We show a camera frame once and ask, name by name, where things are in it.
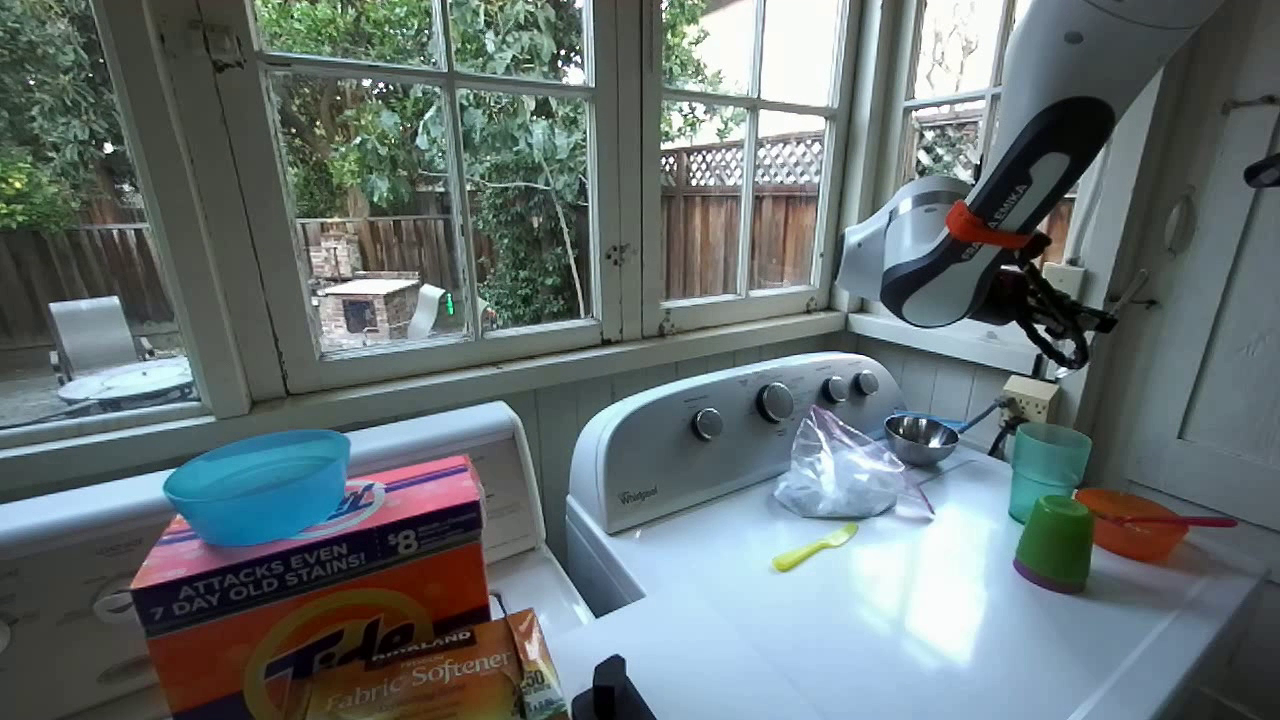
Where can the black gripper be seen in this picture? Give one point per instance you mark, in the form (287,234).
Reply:
(1099,323)

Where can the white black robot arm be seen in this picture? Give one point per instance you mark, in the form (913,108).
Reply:
(1055,81)

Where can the blue plastic cup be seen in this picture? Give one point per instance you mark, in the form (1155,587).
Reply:
(1046,467)

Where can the silver metal measuring cup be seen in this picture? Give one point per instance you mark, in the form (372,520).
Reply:
(920,442)

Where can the red plastic spoon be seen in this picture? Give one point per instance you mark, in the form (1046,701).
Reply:
(1203,520)

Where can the green plastic cup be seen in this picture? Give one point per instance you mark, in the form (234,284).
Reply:
(1055,547)

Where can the white panel door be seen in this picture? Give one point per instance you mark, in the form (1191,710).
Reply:
(1226,346)

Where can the orange plastic bowl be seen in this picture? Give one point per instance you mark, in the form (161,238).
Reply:
(1134,531)

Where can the silver washer knob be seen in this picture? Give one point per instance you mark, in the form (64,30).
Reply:
(833,391)
(705,427)
(867,387)
(772,400)

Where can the clear plastic bag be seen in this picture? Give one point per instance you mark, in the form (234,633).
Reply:
(840,481)

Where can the white washer with knobs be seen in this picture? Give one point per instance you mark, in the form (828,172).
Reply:
(907,613)

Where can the yellow plastic fork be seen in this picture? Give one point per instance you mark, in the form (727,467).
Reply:
(811,548)

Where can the brown wooden fence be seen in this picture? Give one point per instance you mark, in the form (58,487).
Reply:
(705,243)

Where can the stone outdoor grill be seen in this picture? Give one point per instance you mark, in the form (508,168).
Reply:
(365,305)

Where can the orange fabric softener box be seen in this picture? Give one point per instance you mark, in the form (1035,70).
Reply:
(427,682)

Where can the orange Tide detergent box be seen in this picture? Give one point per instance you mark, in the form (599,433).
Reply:
(307,587)

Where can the blue plastic bowl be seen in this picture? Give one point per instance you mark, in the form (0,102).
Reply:
(260,494)

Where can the round outdoor table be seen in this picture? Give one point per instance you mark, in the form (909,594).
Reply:
(126,383)

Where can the grey outdoor chair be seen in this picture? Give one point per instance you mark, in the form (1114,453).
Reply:
(93,335)

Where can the white appliance without knobs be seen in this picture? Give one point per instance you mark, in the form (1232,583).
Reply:
(64,535)

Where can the white wall switch plate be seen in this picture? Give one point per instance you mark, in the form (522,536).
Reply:
(1065,283)

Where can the beige wall plug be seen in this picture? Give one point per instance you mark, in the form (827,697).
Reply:
(1031,397)

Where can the black wall hook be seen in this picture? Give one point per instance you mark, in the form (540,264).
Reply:
(1266,168)

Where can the white window frame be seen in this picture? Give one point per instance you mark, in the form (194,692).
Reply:
(623,162)

